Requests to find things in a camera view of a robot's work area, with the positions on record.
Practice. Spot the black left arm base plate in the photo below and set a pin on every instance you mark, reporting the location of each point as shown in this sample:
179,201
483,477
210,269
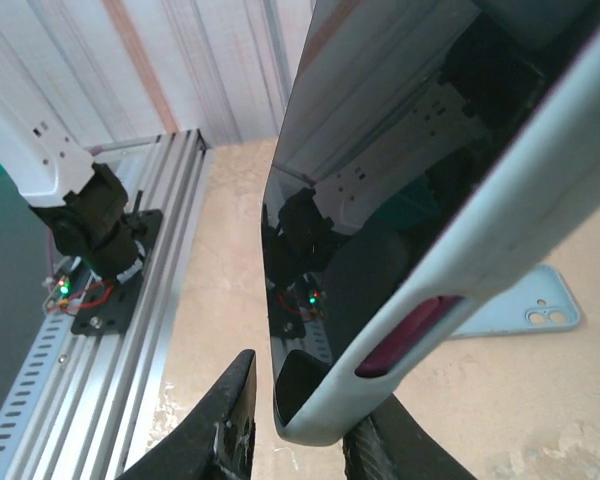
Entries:
105,310

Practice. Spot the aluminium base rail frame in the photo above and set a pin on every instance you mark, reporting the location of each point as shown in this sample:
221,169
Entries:
180,200

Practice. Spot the light blue phone case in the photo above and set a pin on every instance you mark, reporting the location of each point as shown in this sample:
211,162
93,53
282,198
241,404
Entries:
480,240
530,310

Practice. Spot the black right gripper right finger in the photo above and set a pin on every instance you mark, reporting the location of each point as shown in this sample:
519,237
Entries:
390,450

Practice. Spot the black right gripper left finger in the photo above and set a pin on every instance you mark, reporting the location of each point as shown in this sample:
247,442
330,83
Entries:
220,440

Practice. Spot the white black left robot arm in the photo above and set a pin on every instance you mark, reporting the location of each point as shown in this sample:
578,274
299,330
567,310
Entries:
25,165

